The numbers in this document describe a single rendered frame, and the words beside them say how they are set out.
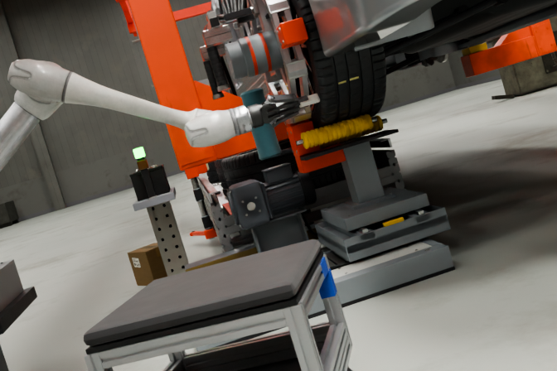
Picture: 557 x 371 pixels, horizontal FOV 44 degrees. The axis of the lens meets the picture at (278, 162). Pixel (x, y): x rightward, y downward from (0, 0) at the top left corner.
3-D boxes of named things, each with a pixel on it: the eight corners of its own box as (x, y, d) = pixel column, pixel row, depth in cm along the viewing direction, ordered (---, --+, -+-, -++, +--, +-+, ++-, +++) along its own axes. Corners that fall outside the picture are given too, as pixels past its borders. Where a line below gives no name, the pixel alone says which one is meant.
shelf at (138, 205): (175, 199, 279) (173, 191, 278) (134, 211, 276) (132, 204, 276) (176, 192, 321) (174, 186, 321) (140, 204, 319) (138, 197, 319)
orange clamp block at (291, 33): (304, 43, 221) (309, 38, 212) (281, 50, 220) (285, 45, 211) (297, 21, 220) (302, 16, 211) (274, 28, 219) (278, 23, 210)
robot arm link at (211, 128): (229, 106, 218) (225, 107, 231) (181, 120, 216) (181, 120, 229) (238, 138, 219) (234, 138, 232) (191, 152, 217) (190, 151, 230)
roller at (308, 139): (381, 127, 237) (376, 110, 237) (300, 151, 233) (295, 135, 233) (376, 127, 243) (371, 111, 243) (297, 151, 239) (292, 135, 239)
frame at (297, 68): (322, 115, 222) (273, -50, 219) (302, 121, 221) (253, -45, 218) (294, 122, 275) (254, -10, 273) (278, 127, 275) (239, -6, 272)
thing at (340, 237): (452, 232, 231) (443, 204, 230) (351, 265, 226) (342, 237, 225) (404, 218, 280) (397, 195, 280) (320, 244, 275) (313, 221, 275)
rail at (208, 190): (240, 237, 299) (226, 188, 298) (220, 243, 298) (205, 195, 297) (214, 199, 544) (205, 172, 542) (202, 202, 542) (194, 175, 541)
